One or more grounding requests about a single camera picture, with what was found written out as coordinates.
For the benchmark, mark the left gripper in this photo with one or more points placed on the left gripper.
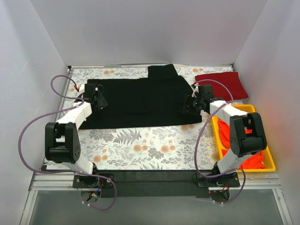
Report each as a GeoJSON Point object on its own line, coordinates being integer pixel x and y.
{"type": "Point", "coordinates": [100, 100]}

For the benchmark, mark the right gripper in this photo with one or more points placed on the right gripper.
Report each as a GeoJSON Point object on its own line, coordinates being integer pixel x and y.
{"type": "Point", "coordinates": [190, 104]}

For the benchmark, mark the black t-shirt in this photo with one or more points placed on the black t-shirt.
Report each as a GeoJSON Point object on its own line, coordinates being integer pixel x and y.
{"type": "Point", "coordinates": [154, 101]}

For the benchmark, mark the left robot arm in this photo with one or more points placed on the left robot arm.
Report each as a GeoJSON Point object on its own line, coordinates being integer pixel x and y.
{"type": "Point", "coordinates": [62, 144]}

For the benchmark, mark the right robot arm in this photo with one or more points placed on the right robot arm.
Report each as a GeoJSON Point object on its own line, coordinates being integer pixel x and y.
{"type": "Point", "coordinates": [246, 133]}

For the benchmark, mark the floral table mat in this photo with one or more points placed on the floral table mat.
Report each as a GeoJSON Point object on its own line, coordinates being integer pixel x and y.
{"type": "Point", "coordinates": [147, 148]}

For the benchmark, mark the folded red t-shirt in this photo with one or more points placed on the folded red t-shirt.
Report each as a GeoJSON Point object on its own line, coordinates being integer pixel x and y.
{"type": "Point", "coordinates": [230, 80]}

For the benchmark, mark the orange t-shirt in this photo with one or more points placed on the orange t-shirt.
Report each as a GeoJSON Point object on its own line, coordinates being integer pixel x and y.
{"type": "Point", "coordinates": [225, 133]}

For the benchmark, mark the yellow plastic bin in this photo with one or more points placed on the yellow plastic bin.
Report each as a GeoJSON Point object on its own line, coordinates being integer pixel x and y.
{"type": "Point", "coordinates": [268, 160]}

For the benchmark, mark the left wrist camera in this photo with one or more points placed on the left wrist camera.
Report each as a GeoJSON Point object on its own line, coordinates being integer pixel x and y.
{"type": "Point", "coordinates": [88, 89]}

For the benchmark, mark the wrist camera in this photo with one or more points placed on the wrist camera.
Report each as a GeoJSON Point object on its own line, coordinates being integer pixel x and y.
{"type": "Point", "coordinates": [202, 91]}
{"type": "Point", "coordinates": [88, 89]}

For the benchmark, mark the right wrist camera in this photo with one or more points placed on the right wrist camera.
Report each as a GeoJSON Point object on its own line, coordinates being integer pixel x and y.
{"type": "Point", "coordinates": [202, 91]}

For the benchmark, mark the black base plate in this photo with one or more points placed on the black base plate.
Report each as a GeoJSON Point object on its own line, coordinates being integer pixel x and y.
{"type": "Point", "coordinates": [157, 183]}

